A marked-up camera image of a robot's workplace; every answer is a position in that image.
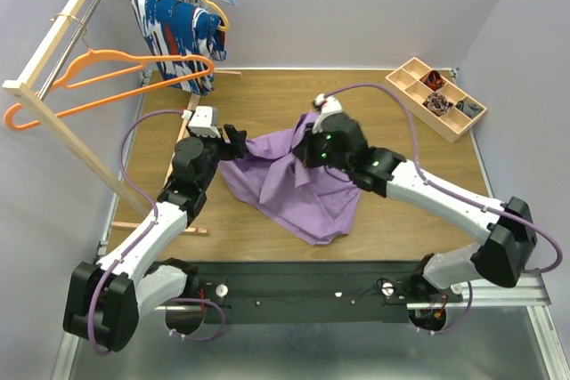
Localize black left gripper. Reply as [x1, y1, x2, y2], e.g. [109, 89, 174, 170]
[186, 124, 248, 190]

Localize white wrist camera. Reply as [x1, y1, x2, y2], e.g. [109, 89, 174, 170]
[312, 93, 344, 133]
[184, 105, 223, 138]

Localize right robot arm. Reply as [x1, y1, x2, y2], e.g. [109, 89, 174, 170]
[293, 113, 537, 302]

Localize wooden compartment tray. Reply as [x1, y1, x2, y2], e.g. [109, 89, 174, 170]
[386, 58, 487, 142]

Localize purple trousers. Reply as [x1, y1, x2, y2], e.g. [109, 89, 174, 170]
[218, 113, 362, 246]

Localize patterned rolled item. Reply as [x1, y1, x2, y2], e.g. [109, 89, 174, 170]
[423, 92, 454, 117]

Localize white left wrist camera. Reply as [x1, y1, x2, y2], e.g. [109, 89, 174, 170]
[184, 105, 223, 138]

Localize wooden clothes rack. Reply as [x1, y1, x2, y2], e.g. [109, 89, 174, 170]
[2, 0, 244, 238]

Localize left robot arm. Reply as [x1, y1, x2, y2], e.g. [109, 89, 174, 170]
[63, 125, 247, 356]

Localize blue white patterned garment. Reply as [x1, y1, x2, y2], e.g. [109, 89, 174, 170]
[130, 0, 226, 96]

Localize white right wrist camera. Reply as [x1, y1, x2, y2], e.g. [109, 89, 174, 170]
[312, 93, 344, 133]

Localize black mounting base plate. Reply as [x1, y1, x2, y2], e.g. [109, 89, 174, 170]
[149, 259, 462, 327]

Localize red black rolled item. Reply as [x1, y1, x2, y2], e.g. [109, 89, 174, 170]
[420, 70, 445, 92]

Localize aluminium rail frame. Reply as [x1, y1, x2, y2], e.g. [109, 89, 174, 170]
[48, 68, 570, 380]

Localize orange plastic hanger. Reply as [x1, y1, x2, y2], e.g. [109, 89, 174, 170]
[3, 48, 216, 131]

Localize metal hanging rod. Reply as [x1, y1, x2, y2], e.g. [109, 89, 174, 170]
[37, 0, 101, 101]

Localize grey rolled item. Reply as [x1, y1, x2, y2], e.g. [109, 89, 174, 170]
[455, 100, 483, 119]

